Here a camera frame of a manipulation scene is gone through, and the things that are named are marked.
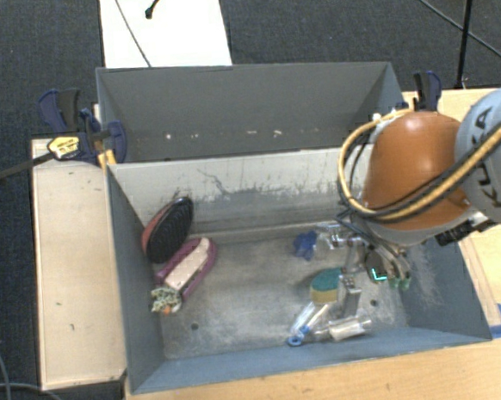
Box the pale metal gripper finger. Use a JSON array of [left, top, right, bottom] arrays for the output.
[[339, 274, 366, 320]]

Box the clear glass vial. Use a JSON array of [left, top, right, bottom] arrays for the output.
[[326, 314, 374, 343]]

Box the green and yellow sponge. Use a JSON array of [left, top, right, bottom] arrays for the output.
[[307, 266, 347, 308]]

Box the small blue toy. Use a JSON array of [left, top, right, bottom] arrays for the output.
[[291, 229, 322, 262]]

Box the grey metal bin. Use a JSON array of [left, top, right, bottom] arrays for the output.
[[94, 38, 496, 397]]

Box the small camouflage toy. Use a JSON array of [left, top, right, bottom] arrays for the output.
[[149, 285, 185, 317]]

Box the black and red-brown oval brush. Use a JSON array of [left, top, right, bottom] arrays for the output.
[[137, 195, 199, 267]]

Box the pale wood board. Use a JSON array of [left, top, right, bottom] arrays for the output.
[[21, 132, 130, 391]]

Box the clear tube with blue ring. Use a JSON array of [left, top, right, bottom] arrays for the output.
[[283, 302, 334, 348]]

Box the black cylinder on white bracket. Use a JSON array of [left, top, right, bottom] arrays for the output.
[[432, 213, 492, 248]]

